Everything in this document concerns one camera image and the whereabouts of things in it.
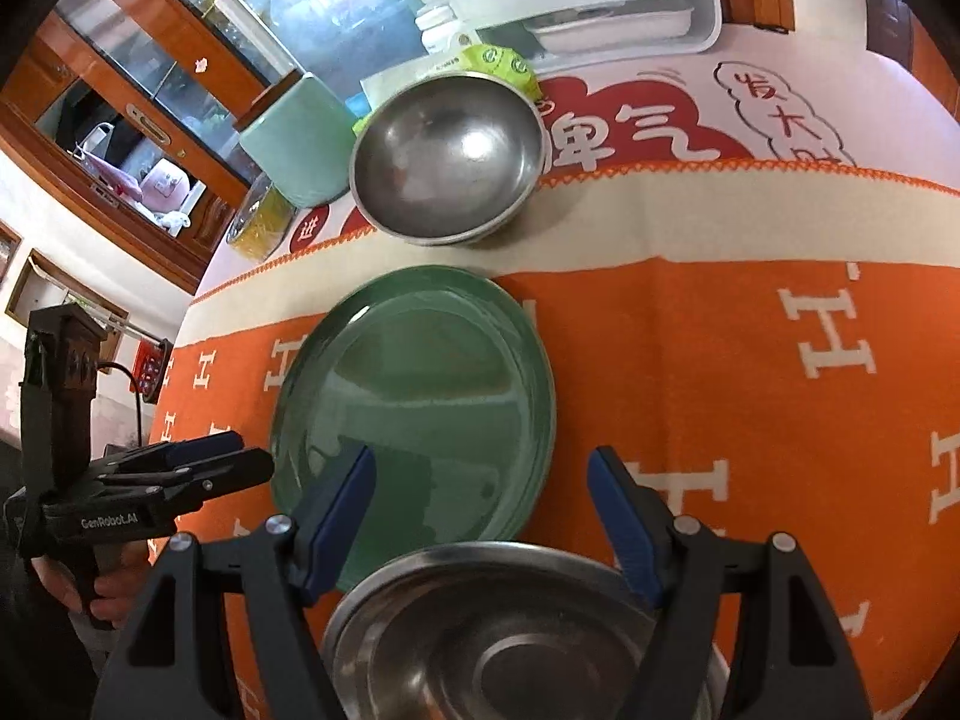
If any wooden kitchen cabinet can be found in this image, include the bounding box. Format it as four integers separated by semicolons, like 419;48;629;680
0;7;278;293

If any large steel bowl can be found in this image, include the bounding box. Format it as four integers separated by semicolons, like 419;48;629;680
321;540;732;720

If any person's left hand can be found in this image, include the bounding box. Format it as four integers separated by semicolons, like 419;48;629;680
31;540;152;616

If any green packet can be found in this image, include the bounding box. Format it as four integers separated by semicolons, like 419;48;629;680
356;43;541;137

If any green plate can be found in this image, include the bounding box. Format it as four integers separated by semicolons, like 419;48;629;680
268;264;557;593

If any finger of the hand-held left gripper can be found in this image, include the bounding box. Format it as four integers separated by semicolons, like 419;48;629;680
101;448;275;520
103;430;243;478

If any teal canister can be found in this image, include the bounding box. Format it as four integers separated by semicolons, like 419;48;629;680
238;71;359;209

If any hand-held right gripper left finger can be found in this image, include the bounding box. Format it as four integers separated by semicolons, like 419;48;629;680
88;442;378;720

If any white pill bottle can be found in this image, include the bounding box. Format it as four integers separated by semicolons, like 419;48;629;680
416;4;481;53

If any dark crate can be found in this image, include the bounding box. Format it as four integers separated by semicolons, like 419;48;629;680
135;341;175;398

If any large picture frame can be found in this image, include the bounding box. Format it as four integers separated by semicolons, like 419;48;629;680
4;251;128;346

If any glass jar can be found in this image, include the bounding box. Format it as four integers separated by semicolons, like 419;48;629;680
225;172;293;263

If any pink rice cooker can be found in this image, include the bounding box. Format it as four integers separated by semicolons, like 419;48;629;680
139;157;207;233

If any small steel bowl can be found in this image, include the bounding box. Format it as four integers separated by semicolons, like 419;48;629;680
349;71;545;247

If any black cable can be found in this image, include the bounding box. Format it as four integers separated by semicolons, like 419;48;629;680
94;361;151;445

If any small picture frame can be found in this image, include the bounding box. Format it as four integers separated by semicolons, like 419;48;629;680
0;221;23;282

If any orange printed tablecloth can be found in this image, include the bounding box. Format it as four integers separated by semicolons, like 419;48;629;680
146;161;960;720

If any glass sliding door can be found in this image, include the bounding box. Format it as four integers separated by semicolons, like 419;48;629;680
120;0;451;102

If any wooden wall cabinet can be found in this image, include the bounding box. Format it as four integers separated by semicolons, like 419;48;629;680
862;0;960;106

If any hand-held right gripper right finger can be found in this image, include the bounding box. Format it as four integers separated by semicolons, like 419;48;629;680
586;445;877;720

